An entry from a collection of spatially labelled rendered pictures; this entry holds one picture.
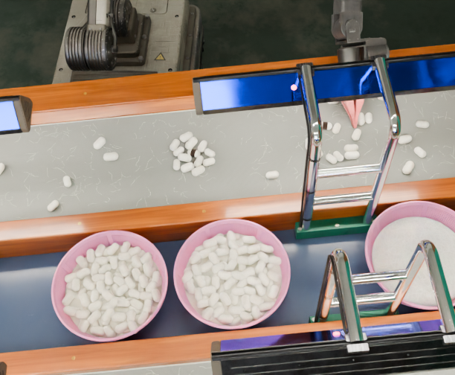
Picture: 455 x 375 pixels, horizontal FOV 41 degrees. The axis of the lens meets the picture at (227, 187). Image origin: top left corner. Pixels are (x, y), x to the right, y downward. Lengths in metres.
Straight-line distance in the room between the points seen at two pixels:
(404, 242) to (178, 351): 0.58
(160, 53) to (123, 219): 0.84
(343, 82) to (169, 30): 1.08
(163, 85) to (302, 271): 0.63
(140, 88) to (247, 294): 0.65
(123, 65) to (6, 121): 0.90
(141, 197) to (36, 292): 0.34
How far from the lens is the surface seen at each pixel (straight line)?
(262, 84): 1.27
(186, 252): 1.46
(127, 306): 1.45
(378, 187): 1.38
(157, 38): 2.24
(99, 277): 1.48
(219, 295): 1.42
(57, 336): 1.54
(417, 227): 1.54
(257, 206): 1.49
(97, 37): 1.84
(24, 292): 1.60
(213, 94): 1.27
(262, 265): 1.44
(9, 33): 3.14
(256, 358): 1.00
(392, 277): 1.21
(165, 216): 1.49
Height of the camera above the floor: 2.08
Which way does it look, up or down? 60 degrees down
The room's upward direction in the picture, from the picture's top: 6 degrees counter-clockwise
